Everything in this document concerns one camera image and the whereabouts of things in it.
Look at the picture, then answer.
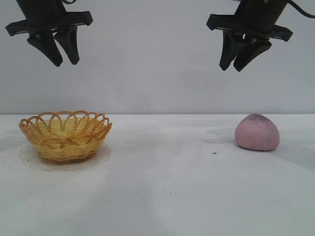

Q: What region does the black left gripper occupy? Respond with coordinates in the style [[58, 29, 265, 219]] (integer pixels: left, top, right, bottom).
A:
[[5, 0, 94, 67]]

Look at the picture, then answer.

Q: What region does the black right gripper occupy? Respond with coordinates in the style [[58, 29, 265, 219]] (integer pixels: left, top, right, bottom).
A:
[[206, 0, 293, 72]]

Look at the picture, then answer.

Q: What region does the pink peach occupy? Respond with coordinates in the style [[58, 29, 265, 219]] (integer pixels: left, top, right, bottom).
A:
[[234, 113, 281, 151]]

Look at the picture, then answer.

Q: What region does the yellow woven plastic basket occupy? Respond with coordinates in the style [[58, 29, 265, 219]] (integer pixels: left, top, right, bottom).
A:
[[18, 110, 113, 165]]

